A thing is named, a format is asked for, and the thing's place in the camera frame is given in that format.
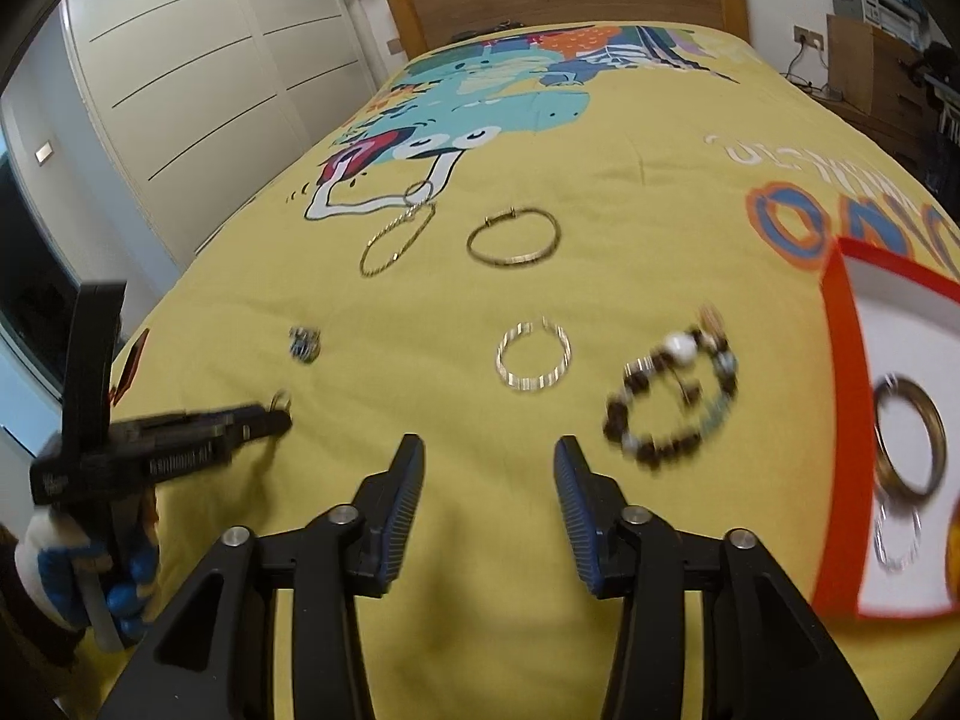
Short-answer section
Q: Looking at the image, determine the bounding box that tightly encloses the gold twisted chain bracelet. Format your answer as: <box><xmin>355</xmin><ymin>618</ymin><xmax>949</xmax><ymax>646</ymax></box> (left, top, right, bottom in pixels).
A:
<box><xmin>358</xmin><ymin>199</ymin><xmax>438</xmax><ymax>279</ymax></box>

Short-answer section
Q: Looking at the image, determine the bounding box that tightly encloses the bronze bangle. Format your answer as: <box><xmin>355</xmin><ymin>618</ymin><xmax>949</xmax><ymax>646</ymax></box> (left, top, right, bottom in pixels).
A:
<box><xmin>873</xmin><ymin>374</ymin><xmax>948</xmax><ymax>500</ymax></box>

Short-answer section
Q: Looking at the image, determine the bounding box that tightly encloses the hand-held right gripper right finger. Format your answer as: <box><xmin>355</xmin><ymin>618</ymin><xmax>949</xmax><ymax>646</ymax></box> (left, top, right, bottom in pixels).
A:
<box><xmin>553</xmin><ymin>435</ymin><xmax>878</xmax><ymax>720</ymax></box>

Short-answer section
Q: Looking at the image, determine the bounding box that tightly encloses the white wardrobe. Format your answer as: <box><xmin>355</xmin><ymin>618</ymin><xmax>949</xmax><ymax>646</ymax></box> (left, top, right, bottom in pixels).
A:
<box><xmin>60</xmin><ymin>0</ymin><xmax>385</xmax><ymax>269</ymax></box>

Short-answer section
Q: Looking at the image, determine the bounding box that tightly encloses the white printer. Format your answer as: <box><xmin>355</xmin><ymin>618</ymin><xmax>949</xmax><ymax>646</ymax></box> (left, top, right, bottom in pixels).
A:
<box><xmin>826</xmin><ymin>0</ymin><xmax>913</xmax><ymax>35</ymax></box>

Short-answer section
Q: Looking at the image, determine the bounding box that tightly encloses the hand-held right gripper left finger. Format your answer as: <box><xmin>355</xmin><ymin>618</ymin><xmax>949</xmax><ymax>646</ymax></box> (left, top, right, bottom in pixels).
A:
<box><xmin>97</xmin><ymin>433</ymin><xmax>427</xmax><ymax>720</ymax></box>

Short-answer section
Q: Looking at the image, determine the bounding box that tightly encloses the yellow printed blanket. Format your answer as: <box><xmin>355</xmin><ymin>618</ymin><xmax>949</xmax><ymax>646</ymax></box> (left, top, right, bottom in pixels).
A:
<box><xmin>97</xmin><ymin>21</ymin><xmax>960</xmax><ymax>720</ymax></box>

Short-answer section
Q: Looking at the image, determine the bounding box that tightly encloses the dark panel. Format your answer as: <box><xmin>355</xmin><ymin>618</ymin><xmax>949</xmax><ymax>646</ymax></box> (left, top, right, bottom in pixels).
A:
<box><xmin>0</xmin><ymin>133</ymin><xmax>85</xmax><ymax>400</ymax></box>

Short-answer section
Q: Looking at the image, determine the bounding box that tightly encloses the red jewelry box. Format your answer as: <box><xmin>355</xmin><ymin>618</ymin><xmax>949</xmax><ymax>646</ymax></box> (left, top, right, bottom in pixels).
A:
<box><xmin>813</xmin><ymin>235</ymin><xmax>960</xmax><ymax>620</ymax></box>

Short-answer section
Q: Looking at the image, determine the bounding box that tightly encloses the small silver charm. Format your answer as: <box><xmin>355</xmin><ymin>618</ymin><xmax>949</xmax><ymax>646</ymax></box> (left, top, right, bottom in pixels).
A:
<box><xmin>288</xmin><ymin>324</ymin><xmax>324</xmax><ymax>365</ymax></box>

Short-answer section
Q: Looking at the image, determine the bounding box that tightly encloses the red phone with strap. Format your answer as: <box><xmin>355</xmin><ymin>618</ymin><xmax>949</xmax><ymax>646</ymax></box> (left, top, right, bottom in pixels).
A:
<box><xmin>109</xmin><ymin>328</ymin><xmax>152</xmax><ymax>407</ymax></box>

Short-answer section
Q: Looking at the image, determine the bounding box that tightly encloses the thin silver bangle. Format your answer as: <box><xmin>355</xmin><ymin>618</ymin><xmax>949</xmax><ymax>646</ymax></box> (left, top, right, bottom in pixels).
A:
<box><xmin>873</xmin><ymin>499</ymin><xmax>924</xmax><ymax>572</ymax></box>

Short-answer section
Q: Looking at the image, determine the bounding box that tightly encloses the dark beaded bracelet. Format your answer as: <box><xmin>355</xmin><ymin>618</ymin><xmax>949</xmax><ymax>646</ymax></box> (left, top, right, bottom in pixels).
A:
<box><xmin>603</xmin><ymin>304</ymin><xmax>740</xmax><ymax>470</ymax></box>

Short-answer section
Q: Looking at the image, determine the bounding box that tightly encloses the gold bangle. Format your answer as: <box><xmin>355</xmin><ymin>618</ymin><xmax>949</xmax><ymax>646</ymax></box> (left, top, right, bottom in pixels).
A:
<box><xmin>466</xmin><ymin>208</ymin><xmax>563</xmax><ymax>269</ymax></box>

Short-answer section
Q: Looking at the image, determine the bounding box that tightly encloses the wooden dresser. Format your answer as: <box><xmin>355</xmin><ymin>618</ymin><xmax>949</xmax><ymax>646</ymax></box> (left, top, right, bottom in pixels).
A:
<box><xmin>814</xmin><ymin>13</ymin><xmax>947</xmax><ymax>167</ymax></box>

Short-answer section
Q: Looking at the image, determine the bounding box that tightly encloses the person's left hand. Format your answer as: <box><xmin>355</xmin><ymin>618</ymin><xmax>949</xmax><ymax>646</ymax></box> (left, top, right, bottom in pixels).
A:
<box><xmin>15</xmin><ymin>491</ymin><xmax>163</xmax><ymax>640</ymax></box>

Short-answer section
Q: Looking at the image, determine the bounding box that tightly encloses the power cable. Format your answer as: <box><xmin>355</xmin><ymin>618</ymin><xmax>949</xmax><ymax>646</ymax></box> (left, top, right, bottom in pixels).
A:
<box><xmin>783</xmin><ymin>41</ymin><xmax>827</xmax><ymax>89</ymax></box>

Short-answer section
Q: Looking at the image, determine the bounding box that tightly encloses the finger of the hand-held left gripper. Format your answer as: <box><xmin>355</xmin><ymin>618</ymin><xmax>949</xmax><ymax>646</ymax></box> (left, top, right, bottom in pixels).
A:
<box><xmin>223</xmin><ymin>402</ymin><xmax>293</xmax><ymax>455</ymax></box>

